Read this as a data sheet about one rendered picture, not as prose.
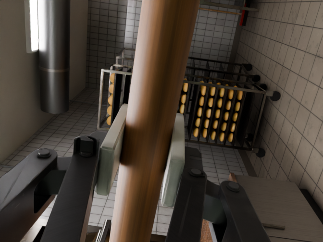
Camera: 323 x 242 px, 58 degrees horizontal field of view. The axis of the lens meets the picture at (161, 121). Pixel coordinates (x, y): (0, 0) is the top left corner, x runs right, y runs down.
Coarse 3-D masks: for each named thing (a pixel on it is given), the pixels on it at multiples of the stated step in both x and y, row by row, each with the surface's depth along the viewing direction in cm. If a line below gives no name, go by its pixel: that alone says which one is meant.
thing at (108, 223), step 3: (108, 219) 209; (108, 222) 206; (111, 222) 209; (108, 225) 203; (111, 225) 209; (105, 228) 201; (108, 228) 201; (105, 231) 198; (108, 231) 200; (105, 234) 195; (108, 234) 200; (102, 237) 193; (105, 237) 193; (108, 237) 200; (102, 240) 190; (105, 240) 192; (108, 240) 200
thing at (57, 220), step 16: (80, 144) 14; (96, 144) 14; (80, 160) 14; (96, 160) 14; (64, 176) 12; (80, 176) 13; (64, 192) 11; (80, 192) 12; (64, 208) 11; (80, 208) 11; (48, 224) 10; (64, 224) 10; (80, 224) 10; (48, 240) 9; (64, 240) 9; (80, 240) 10
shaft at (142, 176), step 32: (160, 0) 14; (192, 0) 14; (160, 32) 15; (192, 32) 16; (160, 64) 15; (160, 96) 16; (128, 128) 17; (160, 128) 17; (128, 160) 18; (160, 160) 18; (128, 192) 19; (128, 224) 19
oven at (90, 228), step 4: (40, 220) 219; (44, 220) 220; (36, 224) 215; (40, 224) 216; (44, 224) 216; (44, 228) 216; (88, 228) 218; (92, 228) 219; (96, 228) 219; (100, 228) 220; (152, 236) 219; (156, 236) 220; (160, 236) 220; (164, 236) 221; (152, 240) 216; (156, 240) 216; (160, 240) 217; (164, 240) 217
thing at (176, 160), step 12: (180, 120) 20; (180, 132) 18; (180, 144) 16; (168, 156) 18; (180, 156) 15; (168, 168) 15; (180, 168) 15; (168, 180) 15; (168, 192) 15; (168, 204) 16
